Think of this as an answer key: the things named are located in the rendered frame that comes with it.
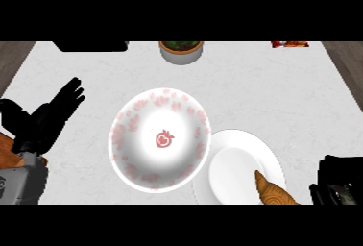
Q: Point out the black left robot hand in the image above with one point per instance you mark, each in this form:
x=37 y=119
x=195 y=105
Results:
x=44 y=123

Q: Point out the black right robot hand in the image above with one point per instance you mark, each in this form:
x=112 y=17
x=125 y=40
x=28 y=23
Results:
x=338 y=169

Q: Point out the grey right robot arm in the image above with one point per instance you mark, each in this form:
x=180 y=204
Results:
x=344 y=193

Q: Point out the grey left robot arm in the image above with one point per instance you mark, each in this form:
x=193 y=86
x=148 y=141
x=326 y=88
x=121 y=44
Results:
x=21 y=182

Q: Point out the white plate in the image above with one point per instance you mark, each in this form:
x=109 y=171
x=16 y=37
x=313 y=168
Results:
x=236 y=160

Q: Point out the white bowl with pink strawberries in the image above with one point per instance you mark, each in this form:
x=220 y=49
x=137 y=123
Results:
x=161 y=141

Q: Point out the brown wooden board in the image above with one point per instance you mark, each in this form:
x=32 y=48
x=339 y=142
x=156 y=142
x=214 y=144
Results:
x=6 y=153

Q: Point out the black appliance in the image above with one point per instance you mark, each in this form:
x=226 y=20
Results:
x=90 y=45

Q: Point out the grey pot with green plant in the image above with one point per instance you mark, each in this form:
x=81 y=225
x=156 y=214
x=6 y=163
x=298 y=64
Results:
x=180 y=53

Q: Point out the red and orange packet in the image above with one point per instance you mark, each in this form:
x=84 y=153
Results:
x=289 y=44

